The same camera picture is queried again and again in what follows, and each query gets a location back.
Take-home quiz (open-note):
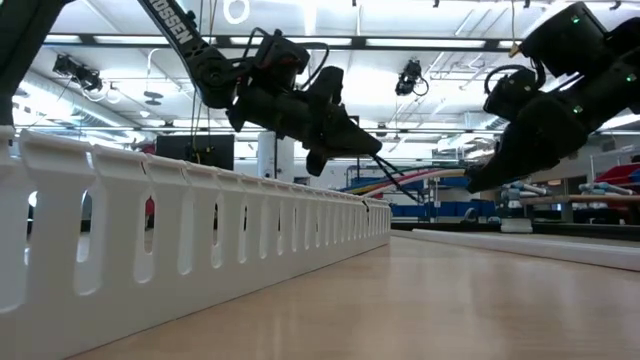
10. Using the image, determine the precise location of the black ceiling device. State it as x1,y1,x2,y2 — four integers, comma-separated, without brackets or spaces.
52,53,105,94

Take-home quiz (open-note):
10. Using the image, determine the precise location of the hanging cable with brass plug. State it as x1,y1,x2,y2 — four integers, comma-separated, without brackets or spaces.
508,0,522,58

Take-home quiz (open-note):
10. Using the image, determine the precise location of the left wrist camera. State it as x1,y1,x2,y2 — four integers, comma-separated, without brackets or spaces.
305,64,346,109

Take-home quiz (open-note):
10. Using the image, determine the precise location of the white raceway cover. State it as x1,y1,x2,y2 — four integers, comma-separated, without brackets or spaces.
391,228,640,273

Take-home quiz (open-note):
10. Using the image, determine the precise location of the thin black rod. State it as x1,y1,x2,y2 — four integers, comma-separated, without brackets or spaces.
369,152,424,204

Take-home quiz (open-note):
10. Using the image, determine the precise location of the white cable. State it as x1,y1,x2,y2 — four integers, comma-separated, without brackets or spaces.
359,168,469,199

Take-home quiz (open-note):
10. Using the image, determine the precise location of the white cylindrical tank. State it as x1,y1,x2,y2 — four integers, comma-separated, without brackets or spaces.
256,130,296,180

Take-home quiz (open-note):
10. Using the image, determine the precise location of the yellow hanging cable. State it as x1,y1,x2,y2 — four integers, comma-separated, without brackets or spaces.
191,89,204,169

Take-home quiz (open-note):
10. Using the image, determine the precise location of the black monitor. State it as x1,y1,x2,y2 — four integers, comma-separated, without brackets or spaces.
155,133,236,172

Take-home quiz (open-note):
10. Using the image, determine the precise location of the black camera cable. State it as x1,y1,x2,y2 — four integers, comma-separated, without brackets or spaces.
483,59,547,96
243,27,332,92

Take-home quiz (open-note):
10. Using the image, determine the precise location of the black aluminium table frame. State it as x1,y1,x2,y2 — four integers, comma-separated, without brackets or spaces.
391,221,640,242

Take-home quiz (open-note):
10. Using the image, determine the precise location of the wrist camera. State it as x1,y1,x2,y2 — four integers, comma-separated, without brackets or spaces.
483,67,544,122
305,64,346,109

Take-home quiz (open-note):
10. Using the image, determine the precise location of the grey blue cylinder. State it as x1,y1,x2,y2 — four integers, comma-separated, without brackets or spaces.
578,181,640,197
498,180,550,199

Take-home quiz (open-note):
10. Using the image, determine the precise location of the black overhead camera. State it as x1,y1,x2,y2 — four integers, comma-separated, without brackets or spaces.
394,58,430,98

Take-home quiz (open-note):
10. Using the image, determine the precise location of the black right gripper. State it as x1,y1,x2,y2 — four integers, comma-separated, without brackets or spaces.
464,91,592,196

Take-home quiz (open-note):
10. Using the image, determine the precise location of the black right camera cable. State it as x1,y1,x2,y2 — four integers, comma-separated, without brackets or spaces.
483,59,547,96

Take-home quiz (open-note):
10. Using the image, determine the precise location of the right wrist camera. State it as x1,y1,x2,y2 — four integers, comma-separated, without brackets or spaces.
483,67,544,122

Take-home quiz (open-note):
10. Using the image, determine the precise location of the white ring lamp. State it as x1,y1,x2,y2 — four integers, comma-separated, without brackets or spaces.
222,0,251,26

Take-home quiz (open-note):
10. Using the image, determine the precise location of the wooden workbench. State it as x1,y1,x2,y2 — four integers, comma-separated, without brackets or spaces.
519,193,640,207

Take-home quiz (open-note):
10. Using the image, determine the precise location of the white slotted cable raceway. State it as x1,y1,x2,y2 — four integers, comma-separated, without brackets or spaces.
0,124,392,360

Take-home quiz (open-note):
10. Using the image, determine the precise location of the red storage bin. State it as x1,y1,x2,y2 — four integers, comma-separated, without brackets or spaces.
594,162,640,186

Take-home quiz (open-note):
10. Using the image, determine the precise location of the coloured wire bundle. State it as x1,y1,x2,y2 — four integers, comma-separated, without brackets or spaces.
349,169,469,197

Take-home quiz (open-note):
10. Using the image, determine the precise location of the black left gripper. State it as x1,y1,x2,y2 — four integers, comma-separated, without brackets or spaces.
226,84,385,178

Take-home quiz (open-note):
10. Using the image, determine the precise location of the black left camera cable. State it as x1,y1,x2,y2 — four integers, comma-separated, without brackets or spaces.
243,27,332,92

